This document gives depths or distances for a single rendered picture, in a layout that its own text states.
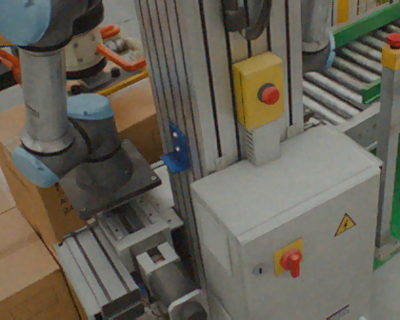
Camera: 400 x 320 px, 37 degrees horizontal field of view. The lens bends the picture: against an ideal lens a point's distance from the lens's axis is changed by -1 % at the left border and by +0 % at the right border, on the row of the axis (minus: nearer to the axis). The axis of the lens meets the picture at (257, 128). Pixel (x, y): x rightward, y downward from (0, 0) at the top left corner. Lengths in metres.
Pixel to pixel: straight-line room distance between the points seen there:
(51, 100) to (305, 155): 0.53
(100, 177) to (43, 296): 0.73
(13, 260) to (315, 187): 1.29
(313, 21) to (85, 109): 0.61
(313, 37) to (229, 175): 0.52
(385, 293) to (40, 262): 1.36
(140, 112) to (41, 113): 0.74
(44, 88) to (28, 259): 1.04
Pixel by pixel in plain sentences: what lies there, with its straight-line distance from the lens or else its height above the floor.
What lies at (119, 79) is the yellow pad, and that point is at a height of 1.08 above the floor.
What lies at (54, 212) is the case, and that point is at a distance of 1.96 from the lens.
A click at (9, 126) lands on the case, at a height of 0.94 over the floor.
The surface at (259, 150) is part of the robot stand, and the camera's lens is 1.22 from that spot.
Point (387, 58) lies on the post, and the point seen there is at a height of 0.97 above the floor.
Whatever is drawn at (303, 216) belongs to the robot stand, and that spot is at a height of 1.22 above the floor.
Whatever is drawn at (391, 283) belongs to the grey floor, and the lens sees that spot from 2.63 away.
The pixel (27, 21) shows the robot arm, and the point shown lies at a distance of 1.11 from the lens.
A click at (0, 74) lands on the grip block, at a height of 1.21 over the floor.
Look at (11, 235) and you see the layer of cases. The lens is 2.30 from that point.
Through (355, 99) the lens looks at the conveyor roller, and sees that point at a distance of 2.69.
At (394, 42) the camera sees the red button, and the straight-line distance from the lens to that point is 2.11.
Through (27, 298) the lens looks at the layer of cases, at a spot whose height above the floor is 0.49.
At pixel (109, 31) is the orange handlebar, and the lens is 1.97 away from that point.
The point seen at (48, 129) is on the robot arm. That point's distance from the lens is 1.33.
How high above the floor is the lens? 2.03
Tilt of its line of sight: 36 degrees down
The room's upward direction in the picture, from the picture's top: 4 degrees counter-clockwise
